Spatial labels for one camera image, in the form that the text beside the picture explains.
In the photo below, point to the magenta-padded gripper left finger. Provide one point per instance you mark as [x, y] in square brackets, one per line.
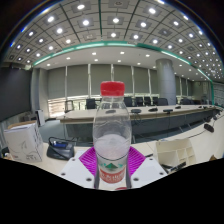
[75, 170]

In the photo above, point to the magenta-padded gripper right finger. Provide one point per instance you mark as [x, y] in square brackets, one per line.
[146, 170]

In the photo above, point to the clear red-capped water bottle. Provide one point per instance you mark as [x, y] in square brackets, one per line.
[111, 146]

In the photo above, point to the black pouch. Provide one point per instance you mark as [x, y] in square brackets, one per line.
[60, 150]

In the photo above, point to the small open white box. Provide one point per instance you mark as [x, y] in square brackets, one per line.
[173, 153]

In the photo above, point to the long curved conference desk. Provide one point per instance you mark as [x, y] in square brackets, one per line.
[153, 125]

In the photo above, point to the large white cardboard box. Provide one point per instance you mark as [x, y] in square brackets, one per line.
[23, 143]

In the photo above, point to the row of desk microphones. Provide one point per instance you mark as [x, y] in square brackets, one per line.
[135, 110]

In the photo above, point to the row of black office chairs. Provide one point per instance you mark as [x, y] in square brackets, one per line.
[90, 103]

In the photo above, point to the black desk microphone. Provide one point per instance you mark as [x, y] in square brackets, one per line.
[208, 127]

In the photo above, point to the round ceiling lights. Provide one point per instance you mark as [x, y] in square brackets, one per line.
[115, 20]

